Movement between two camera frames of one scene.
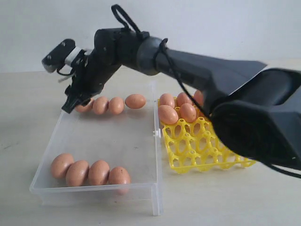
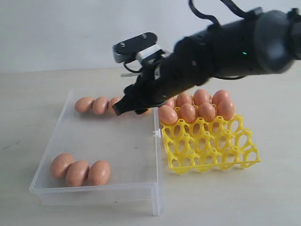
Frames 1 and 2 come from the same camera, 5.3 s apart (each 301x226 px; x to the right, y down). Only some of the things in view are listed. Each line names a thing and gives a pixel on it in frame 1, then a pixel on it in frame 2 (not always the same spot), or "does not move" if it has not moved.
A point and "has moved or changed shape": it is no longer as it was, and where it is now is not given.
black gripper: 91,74 → 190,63
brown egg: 167,115 does not move
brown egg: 100,105 does not move
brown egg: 77,173 does not move
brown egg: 135,101 has moved or changed shape
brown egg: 116,105 does not move
